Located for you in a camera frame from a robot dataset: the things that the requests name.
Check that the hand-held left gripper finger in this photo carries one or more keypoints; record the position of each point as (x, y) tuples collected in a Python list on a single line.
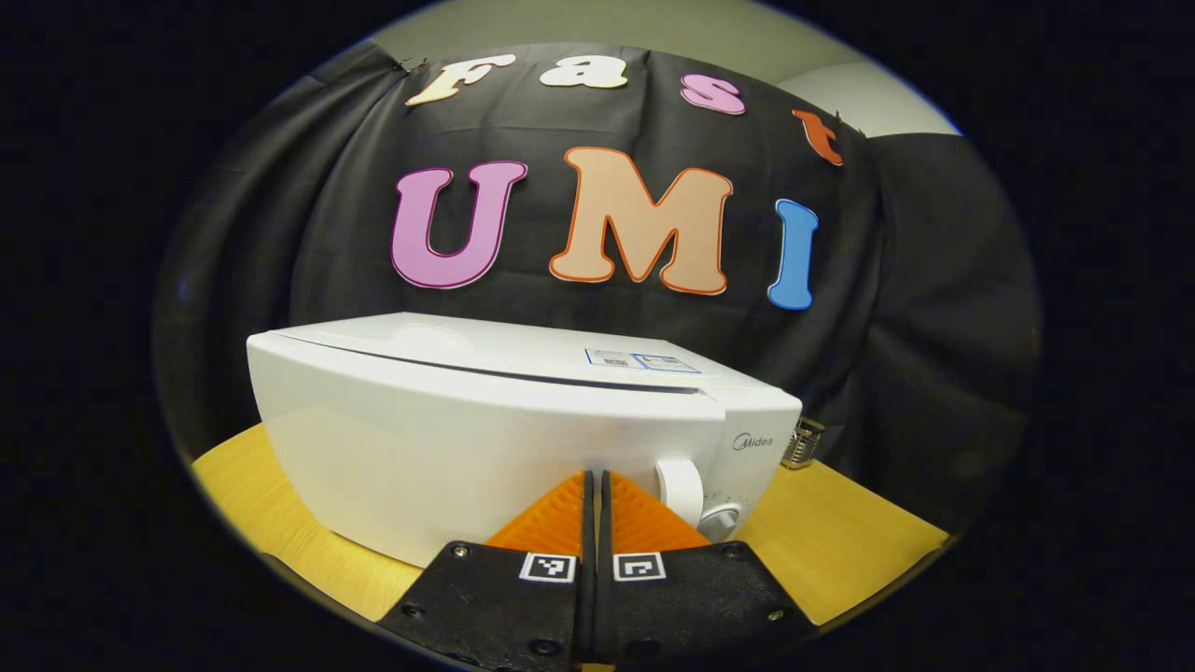
[(605, 616), (586, 616)]

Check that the white microwave oven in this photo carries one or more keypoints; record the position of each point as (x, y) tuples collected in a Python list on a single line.
[(448, 439)]

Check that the metal mesh stick holder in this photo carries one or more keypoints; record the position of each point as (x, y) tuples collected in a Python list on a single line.
[(803, 443)]

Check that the black backdrop cloth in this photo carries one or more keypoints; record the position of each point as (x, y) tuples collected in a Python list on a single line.
[(934, 327)]

